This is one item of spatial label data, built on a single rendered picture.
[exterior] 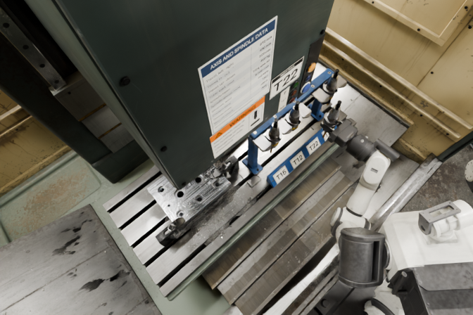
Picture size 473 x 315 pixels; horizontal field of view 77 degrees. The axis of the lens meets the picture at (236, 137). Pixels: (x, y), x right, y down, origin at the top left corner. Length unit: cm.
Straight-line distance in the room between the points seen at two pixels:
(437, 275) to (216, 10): 84
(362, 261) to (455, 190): 192
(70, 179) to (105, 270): 62
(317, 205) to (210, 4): 132
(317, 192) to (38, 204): 156
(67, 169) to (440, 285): 187
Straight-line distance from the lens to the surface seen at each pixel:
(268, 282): 153
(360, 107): 180
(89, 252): 176
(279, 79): 66
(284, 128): 119
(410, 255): 99
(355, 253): 97
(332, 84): 128
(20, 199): 216
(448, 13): 139
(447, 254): 102
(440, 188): 278
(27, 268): 178
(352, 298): 217
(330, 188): 165
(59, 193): 205
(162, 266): 139
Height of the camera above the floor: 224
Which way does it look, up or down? 62 degrees down
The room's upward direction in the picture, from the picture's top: 4 degrees counter-clockwise
